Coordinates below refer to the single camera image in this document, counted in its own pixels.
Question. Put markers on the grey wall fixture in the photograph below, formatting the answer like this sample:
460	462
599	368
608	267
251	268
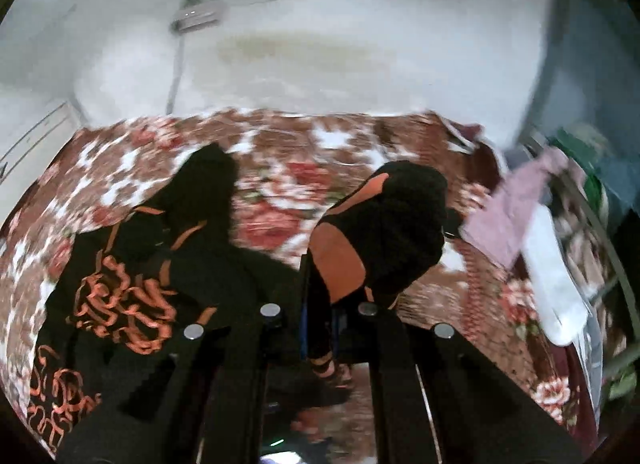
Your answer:
197	17

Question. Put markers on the black garment with orange print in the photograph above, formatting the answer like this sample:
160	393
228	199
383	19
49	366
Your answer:
210	264

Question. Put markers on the blue grey door panel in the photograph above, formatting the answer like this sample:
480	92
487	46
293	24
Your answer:
595	69

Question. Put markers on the grey metal rack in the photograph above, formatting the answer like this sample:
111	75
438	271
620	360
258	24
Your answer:
607	244

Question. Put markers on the white cloth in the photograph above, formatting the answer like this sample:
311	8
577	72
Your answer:
550	284

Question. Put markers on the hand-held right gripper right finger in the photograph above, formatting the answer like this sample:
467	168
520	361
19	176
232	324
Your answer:
395	374

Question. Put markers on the green cloth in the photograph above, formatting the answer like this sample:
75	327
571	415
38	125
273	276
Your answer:
575	144

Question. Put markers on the pink cloth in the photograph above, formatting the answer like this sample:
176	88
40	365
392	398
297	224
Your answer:
505	209

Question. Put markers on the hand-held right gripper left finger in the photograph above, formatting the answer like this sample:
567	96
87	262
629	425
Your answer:
250	369

